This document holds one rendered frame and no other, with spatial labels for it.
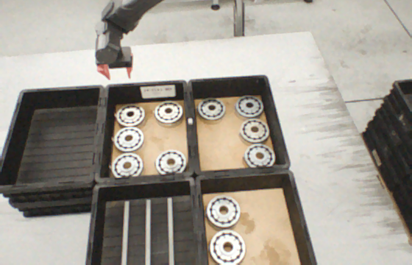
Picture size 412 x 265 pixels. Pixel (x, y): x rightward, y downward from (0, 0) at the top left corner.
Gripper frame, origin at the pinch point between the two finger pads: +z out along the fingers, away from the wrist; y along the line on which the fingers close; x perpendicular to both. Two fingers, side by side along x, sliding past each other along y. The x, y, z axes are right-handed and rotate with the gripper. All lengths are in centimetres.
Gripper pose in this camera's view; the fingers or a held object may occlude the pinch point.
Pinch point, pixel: (119, 76)
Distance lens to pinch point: 116.2
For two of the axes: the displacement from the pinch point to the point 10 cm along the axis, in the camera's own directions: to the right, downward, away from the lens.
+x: -1.0, -8.0, 5.9
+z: 0.0, 5.9, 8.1
